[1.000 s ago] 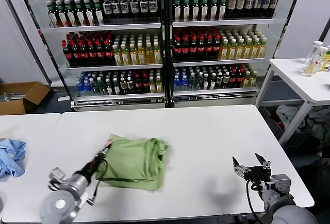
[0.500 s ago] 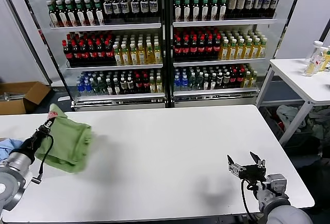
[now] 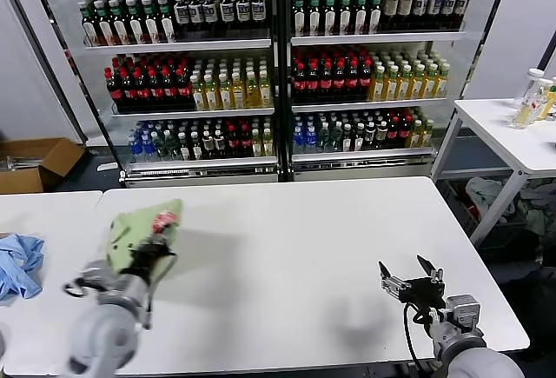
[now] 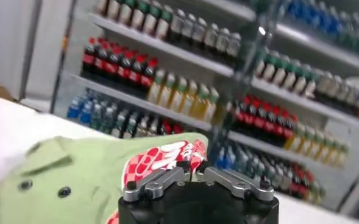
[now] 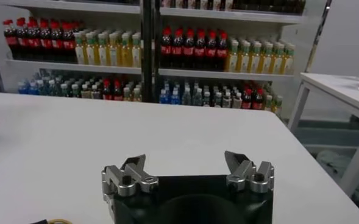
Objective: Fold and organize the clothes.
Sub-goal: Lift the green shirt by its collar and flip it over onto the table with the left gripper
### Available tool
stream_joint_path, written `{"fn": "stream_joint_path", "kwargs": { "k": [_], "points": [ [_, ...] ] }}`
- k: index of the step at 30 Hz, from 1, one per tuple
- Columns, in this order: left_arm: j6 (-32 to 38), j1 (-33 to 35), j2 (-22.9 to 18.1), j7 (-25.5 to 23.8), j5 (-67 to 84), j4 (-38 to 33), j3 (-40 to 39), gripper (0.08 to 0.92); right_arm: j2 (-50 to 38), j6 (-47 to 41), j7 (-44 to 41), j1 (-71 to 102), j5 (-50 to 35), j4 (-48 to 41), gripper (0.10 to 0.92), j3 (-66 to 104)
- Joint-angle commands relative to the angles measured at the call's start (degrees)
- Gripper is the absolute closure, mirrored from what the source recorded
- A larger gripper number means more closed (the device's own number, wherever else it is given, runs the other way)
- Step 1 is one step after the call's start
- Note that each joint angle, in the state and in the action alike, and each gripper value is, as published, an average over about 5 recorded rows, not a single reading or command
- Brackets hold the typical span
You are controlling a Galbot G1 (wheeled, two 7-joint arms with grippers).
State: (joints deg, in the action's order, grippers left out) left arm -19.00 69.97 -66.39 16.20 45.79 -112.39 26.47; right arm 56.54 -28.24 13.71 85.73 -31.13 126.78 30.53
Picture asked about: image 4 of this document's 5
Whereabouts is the light green polo shirt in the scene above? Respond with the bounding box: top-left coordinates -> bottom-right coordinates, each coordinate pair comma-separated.
0,132 -> 210,224

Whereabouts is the red cap cola bottle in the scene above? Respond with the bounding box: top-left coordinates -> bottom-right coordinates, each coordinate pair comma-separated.
254,102 -> 272,138
129,54 -> 144,89
282,114 -> 300,149
117,50 -> 133,85
104,45 -> 119,82
93,41 -> 107,79
82,38 -> 96,75
273,110 -> 291,145
233,96 -> 253,131
263,106 -> 282,141
141,57 -> 158,92
243,99 -> 262,135

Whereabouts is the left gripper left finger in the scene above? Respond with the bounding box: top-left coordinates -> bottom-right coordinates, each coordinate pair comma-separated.
123,161 -> 192,203

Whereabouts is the yellow tea bottle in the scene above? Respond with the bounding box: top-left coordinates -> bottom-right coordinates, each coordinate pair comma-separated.
169,76 -> 188,111
308,129 -> 325,159
180,79 -> 198,115
159,72 -> 176,107
203,88 -> 220,122
336,141 -> 350,167
327,136 -> 342,165
299,126 -> 316,156
318,132 -> 335,162
191,83 -> 210,119
147,69 -> 166,103
288,123 -> 307,153

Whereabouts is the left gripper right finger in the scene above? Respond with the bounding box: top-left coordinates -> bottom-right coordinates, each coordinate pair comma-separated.
196,163 -> 274,201

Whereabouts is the glass door drink shelf cabinet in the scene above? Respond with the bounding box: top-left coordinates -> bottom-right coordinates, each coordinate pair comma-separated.
208,0 -> 359,214
49,0 -> 261,144

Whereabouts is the green neck dark tea bottle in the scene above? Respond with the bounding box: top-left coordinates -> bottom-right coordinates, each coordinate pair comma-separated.
155,5 -> 172,40
255,50 -> 267,77
95,0 -> 108,15
272,56 -> 290,86
143,2 -> 159,35
283,59 -> 300,89
263,53 -> 278,82
107,0 -> 121,19
303,68 -> 319,97
118,0 -> 133,25
131,0 -> 146,30
293,63 -> 310,94

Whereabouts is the beige label dark drink bottle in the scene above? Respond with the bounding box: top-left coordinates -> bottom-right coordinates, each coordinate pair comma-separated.
316,71 -> 332,101
327,75 -> 342,104

